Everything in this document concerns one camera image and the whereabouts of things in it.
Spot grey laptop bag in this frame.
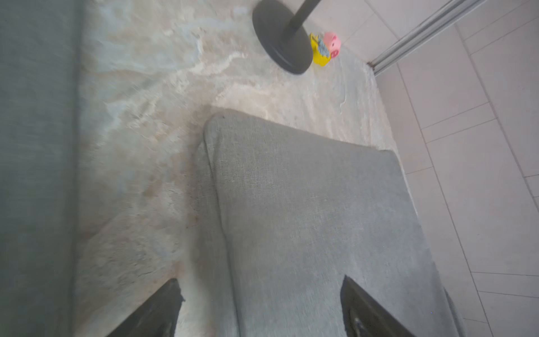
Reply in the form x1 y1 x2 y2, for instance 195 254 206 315
1 1 84 336
195 110 465 336

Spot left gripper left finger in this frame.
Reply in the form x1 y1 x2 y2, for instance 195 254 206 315
108 278 184 337

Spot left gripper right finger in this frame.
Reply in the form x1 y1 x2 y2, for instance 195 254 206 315
340 275 414 337

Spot pink yellow toy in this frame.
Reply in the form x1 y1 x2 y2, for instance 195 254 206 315
310 32 342 67

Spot black microphone stand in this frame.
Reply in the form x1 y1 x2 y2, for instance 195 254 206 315
252 0 320 75

